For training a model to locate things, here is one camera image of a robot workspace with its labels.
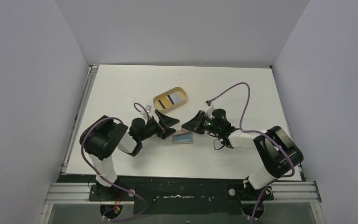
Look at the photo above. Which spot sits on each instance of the yellow card with black stripe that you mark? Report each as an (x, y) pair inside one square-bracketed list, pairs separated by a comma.
[(164, 103)]

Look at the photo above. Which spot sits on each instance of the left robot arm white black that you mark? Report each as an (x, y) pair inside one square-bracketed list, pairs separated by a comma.
[(107, 134)]

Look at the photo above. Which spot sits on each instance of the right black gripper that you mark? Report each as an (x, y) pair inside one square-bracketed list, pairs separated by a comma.
[(201, 120)]

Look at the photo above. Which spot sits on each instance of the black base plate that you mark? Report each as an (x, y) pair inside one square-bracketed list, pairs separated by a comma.
[(173, 196)]

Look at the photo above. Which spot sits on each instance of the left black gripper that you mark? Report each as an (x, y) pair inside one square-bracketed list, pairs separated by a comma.
[(165, 122)]

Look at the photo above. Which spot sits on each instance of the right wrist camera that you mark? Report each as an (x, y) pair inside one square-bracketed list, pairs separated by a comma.
[(209, 109)]

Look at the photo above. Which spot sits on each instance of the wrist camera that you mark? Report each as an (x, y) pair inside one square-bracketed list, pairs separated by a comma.
[(209, 109), (148, 108)]

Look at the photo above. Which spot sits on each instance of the beige leather card holder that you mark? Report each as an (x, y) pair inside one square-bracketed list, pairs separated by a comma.
[(181, 131)]

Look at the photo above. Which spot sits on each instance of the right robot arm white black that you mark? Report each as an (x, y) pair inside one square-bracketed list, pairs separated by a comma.
[(278, 152)]

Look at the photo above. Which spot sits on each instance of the beige oval tray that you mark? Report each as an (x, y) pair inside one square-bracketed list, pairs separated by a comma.
[(179, 90)]

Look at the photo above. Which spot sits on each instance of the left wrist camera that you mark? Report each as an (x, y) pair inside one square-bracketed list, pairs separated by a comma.
[(148, 108)]

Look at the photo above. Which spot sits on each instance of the grey card with black stripe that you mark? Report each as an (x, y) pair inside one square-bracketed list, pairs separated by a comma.
[(174, 98)]

